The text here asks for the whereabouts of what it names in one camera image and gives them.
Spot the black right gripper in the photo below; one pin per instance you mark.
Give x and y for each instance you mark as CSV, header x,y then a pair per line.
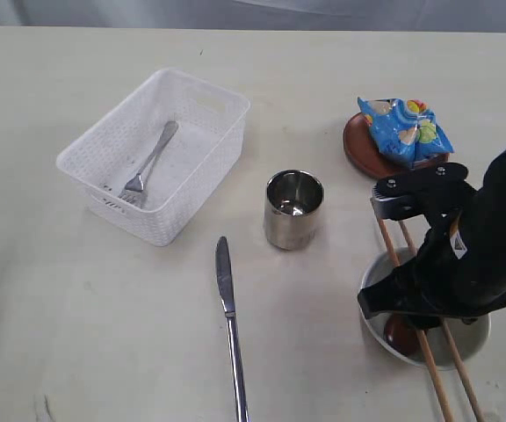
x,y
460,268

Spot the brown wooden spoon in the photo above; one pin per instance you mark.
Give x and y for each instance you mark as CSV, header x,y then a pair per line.
x,y
401,337

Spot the wooden chopstick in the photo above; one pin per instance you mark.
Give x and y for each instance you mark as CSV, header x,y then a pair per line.
x,y
420,334
458,362

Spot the pale green ceramic bowl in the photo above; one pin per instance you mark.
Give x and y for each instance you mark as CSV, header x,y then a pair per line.
x,y
468,338

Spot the stainless steel cup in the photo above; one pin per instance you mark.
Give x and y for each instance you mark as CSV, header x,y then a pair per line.
x,y
293,203

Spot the blue snack chip bag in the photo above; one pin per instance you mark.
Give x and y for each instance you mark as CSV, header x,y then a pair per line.
x,y
405,132

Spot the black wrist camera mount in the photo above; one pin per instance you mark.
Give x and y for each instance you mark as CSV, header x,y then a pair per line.
x,y
434,192

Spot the silver metal fork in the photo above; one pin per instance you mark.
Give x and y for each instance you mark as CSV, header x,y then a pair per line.
x,y
134,191

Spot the silver table knife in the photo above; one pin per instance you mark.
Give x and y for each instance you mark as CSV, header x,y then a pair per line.
x,y
226,291

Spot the brown round plate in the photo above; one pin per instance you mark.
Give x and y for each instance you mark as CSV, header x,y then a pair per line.
x,y
362,151

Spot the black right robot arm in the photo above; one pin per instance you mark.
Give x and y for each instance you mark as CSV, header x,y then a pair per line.
x,y
460,269

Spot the white plastic woven basket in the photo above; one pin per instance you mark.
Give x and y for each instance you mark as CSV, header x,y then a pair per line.
x,y
206,146

